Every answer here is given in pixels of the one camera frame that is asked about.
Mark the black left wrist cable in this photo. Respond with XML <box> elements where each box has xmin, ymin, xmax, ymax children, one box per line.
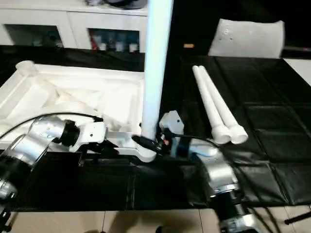
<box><xmin>0</xmin><ymin>112</ymin><xmax>104</xmax><ymax>144</ymax></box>

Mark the white plastic table top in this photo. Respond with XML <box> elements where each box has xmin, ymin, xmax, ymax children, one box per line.
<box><xmin>0</xmin><ymin>60</ymin><xmax>158</xmax><ymax>164</ymax></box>

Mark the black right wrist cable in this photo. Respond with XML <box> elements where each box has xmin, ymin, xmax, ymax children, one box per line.
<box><xmin>167</xmin><ymin>132</ymin><xmax>280</xmax><ymax>233</ymax></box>

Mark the black work mat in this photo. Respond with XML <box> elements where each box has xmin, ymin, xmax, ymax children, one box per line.
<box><xmin>0</xmin><ymin>45</ymin><xmax>311</xmax><ymax>211</ymax></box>

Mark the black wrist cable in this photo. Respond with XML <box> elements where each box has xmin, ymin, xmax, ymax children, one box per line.
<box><xmin>167</xmin><ymin>132</ymin><xmax>280</xmax><ymax>233</ymax></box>
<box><xmin>0</xmin><ymin>112</ymin><xmax>104</xmax><ymax>144</ymax></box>

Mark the black tripod stand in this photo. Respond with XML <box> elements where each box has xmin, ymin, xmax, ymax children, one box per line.
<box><xmin>284</xmin><ymin>210</ymin><xmax>311</xmax><ymax>224</ymax></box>

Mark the white cabinet with glass doors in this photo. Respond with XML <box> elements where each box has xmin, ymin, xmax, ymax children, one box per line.
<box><xmin>0</xmin><ymin>0</ymin><xmax>150</xmax><ymax>53</ymax></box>

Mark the black cabinet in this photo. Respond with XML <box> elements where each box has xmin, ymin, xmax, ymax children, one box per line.
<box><xmin>148</xmin><ymin>0</ymin><xmax>219</xmax><ymax>58</ymax></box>

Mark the white plastic table leg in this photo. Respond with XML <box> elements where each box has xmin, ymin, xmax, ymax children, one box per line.
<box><xmin>198</xmin><ymin>65</ymin><xmax>249</xmax><ymax>144</ymax></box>
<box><xmin>192</xmin><ymin>65</ymin><xmax>231</xmax><ymax>145</ymax></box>
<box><xmin>140</xmin><ymin>0</ymin><xmax>175</xmax><ymax>141</ymax></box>

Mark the black bar with red mark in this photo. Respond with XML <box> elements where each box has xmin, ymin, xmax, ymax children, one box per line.
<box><xmin>283</xmin><ymin>47</ymin><xmax>311</xmax><ymax>53</ymax></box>

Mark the white flat panel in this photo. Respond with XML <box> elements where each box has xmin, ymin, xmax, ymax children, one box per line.
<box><xmin>283</xmin><ymin>58</ymin><xmax>311</xmax><ymax>87</ymax></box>

